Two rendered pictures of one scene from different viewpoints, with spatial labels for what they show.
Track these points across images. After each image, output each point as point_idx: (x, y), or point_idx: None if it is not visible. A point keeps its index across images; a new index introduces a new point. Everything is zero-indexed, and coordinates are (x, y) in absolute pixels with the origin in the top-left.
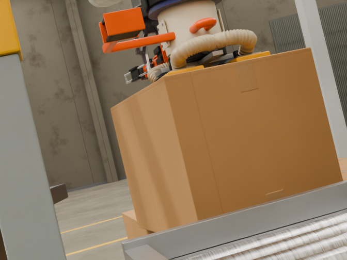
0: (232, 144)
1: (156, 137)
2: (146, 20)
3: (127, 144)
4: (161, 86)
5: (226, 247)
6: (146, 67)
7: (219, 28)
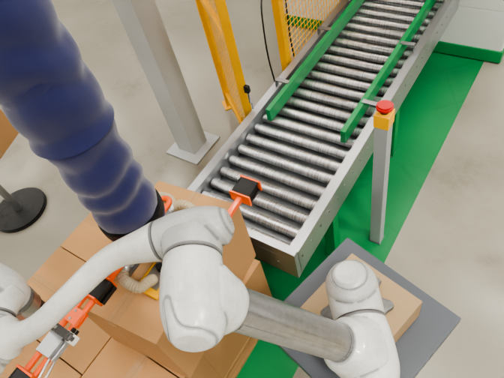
0: None
1: (226, 255)
2: None
3: None
4: (236, 213)
5: (264, 234)
6: (70, 343)
7: None
